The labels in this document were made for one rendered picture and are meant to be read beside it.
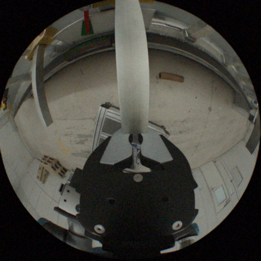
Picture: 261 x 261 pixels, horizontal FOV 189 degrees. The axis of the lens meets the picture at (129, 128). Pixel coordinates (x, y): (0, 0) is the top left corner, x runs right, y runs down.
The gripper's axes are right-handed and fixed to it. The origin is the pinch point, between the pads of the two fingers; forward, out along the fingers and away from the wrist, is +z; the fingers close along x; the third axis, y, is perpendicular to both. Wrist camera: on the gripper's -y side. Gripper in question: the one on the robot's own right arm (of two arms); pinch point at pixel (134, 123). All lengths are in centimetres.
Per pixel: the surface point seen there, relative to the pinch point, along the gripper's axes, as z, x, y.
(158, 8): 15, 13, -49
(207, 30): 1.9, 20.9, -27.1
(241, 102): 54, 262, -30
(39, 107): -0.1, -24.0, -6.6
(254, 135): -11.5, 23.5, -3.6
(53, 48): 9.0, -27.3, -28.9
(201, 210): -72, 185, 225
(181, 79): 75, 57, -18
